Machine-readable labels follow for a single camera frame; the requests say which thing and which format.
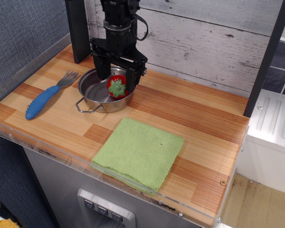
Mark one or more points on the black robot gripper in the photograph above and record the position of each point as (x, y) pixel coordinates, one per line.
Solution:
(119, 48)

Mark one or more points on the small steel pot with handles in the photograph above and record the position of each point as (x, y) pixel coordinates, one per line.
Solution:
(96, 97)

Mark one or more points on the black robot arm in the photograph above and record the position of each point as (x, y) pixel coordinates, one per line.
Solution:
(121, 15)

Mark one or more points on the green knitted cloth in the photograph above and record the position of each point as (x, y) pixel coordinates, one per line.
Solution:
(139, 155)

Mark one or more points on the clear acrylic table edge guard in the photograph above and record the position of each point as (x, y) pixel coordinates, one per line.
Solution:
(61, 174)

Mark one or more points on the silver dispenser button panel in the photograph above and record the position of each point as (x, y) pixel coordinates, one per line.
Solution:
(101, 213)

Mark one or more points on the white ridged appliance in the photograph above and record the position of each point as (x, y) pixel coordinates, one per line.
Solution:
(262, 156)

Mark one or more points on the yellow object bottom left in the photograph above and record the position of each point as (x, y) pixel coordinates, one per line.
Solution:
(8, 223)

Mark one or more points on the black left vertical post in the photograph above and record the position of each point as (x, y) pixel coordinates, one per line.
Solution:
(78, 29)

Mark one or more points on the black vertical post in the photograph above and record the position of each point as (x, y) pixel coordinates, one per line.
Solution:
(267, 59)
(78, 29)

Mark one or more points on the fork with blue handle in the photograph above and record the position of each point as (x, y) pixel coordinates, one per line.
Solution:
(41, 100)

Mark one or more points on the black right vertical post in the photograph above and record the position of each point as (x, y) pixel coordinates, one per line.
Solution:
(267, 59)

